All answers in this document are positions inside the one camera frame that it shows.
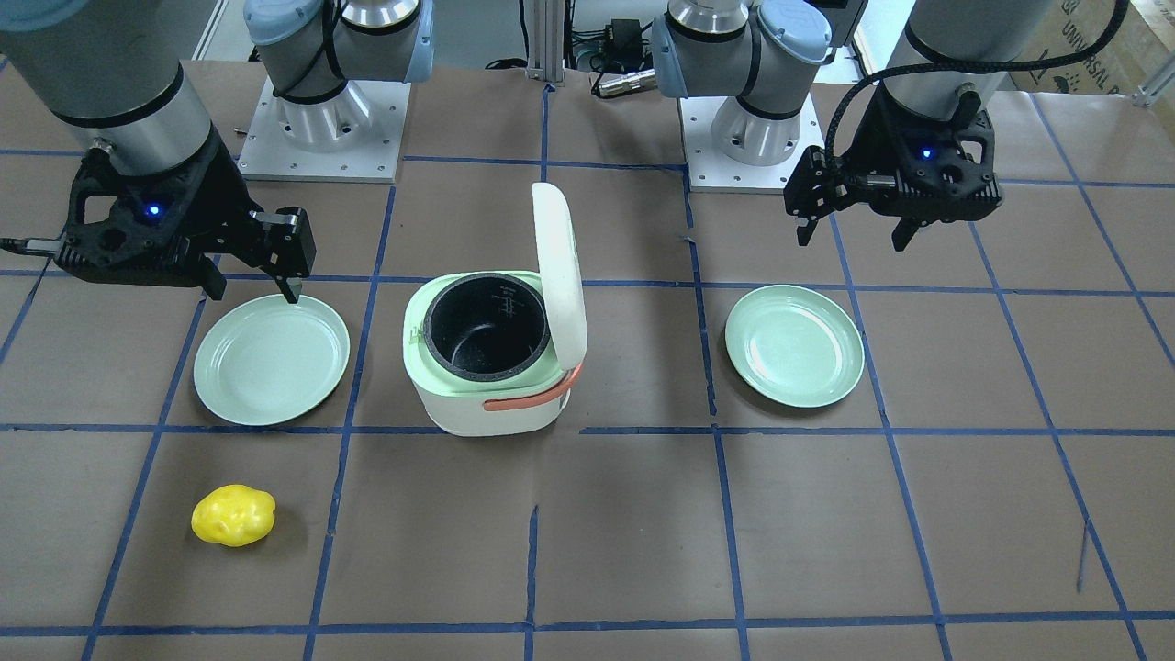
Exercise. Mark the aluminium frame post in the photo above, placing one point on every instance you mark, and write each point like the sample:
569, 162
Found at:
546, 40

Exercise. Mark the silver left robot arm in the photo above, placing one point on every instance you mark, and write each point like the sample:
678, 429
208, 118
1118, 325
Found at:
767, 54

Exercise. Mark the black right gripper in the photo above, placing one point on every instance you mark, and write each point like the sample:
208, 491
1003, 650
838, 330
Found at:
223, 197

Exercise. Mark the green plate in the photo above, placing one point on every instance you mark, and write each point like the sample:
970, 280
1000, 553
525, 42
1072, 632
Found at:
794, 346
268, 361

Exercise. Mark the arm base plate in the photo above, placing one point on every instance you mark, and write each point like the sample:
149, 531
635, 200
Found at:
353, 138
731, 150

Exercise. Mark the yellow toy pepper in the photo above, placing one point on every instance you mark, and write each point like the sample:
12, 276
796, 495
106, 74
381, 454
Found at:
234, 515

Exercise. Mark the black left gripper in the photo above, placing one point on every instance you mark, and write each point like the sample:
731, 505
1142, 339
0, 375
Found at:
864, 162

